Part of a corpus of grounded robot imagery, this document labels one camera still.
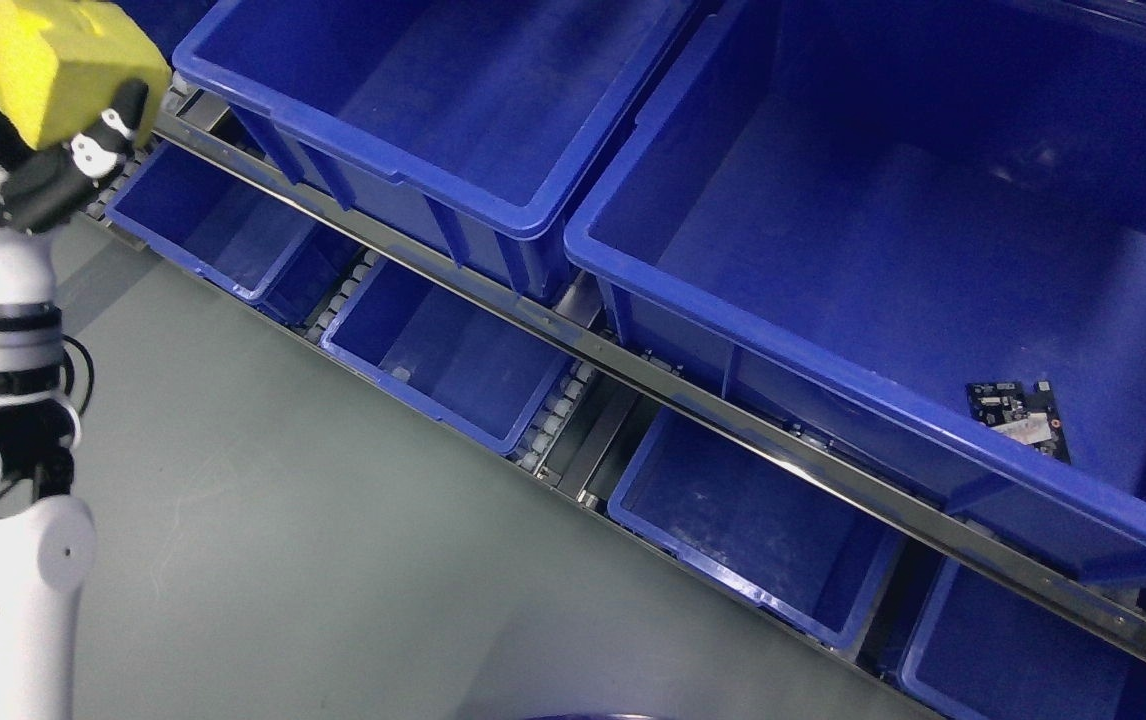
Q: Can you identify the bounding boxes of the large blue plastic bin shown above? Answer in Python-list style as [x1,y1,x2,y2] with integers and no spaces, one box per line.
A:
[172,1,700,304]
[565,1,1146,587]

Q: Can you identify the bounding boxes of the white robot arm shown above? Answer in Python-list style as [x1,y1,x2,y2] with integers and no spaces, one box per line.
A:
[0,304,96,719]

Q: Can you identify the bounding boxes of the stainless steel shelf rack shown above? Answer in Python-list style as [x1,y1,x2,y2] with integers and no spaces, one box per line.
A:
[83,80,1146,701]

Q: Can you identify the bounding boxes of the yellow foam block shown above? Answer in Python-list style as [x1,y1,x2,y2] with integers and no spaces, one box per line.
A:
[0,1,172,150]

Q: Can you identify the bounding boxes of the black circuit board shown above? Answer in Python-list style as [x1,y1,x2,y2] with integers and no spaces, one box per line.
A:
[965,379,1072,464]

